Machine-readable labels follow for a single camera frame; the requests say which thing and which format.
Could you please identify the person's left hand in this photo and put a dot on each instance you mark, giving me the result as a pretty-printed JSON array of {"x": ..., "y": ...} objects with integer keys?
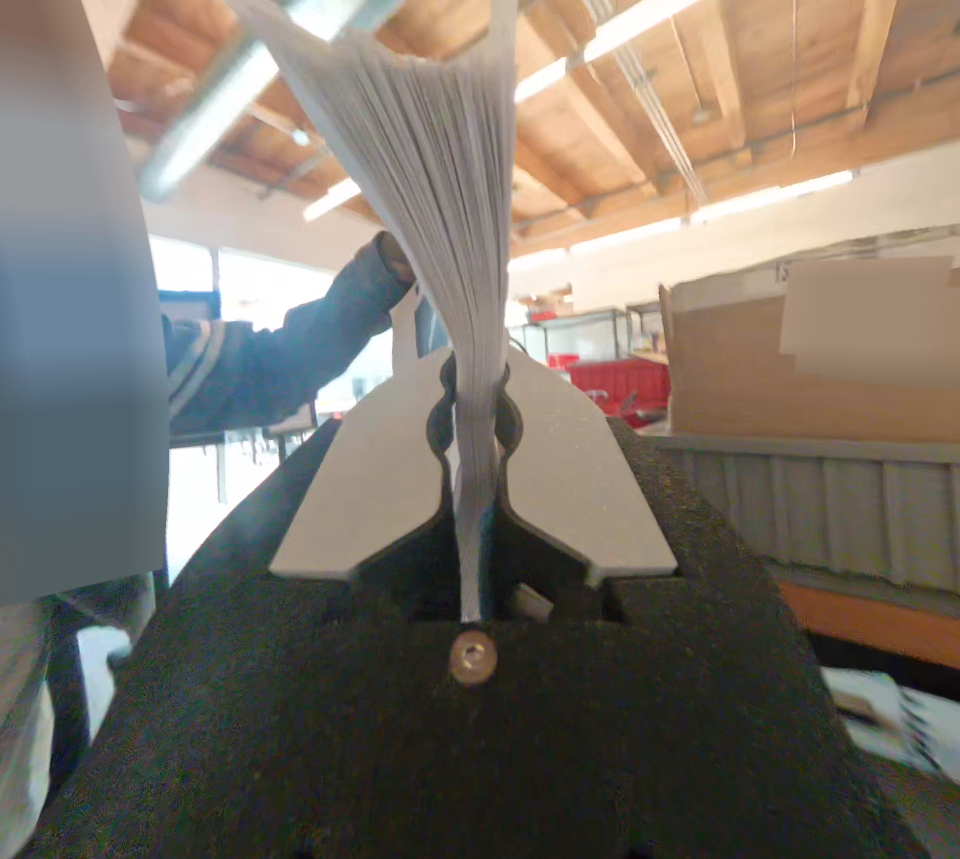
[{"x": 394, "y": 259}]

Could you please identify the ceiling conduit lines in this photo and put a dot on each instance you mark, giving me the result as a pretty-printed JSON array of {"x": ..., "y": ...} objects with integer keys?
[{"x": 634, "y": 60}]

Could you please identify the white paperback book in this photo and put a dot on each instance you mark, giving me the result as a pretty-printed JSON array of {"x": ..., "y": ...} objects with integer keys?
[{"x": 442, "y": 199}]

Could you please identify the galvanised metal ceiling duct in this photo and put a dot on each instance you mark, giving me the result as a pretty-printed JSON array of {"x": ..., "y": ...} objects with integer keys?
[{"x": 217, "y": 116}]

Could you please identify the red storage bin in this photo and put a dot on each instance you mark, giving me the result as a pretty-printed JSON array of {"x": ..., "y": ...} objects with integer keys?
[{"x": 622, "y": 383}]

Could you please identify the metal shelf rack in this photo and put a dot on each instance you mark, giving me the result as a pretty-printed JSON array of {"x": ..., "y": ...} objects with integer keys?
[{"x": 627, "y": 334}]

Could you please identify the grey ribbed plastic crate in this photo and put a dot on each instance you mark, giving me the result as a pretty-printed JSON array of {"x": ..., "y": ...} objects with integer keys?
[{"x": 787, "y": 506}]

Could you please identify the person's left forearm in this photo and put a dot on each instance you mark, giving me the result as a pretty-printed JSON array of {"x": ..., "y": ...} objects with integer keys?
[{"x": 285, "y": 356}]

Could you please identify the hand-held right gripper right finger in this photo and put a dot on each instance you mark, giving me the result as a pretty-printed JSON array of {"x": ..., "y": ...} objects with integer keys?
[{"x": 577, "y": 491}]

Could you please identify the short ceiling light strip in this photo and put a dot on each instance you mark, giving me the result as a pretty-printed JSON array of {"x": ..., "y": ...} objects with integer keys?
[{"x": 330, "y": 200}]

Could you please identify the wood-edged table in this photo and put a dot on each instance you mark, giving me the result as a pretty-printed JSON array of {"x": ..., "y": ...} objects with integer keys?
[{"x": 862, "y": 619}]

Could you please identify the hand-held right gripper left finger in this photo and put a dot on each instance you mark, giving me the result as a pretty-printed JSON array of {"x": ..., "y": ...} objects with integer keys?
[{"x": 375, "y": 491}]

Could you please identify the brown cardboard box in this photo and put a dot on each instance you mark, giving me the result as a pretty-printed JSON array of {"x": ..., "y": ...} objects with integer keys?
[{"x": 720, "y": 379}]

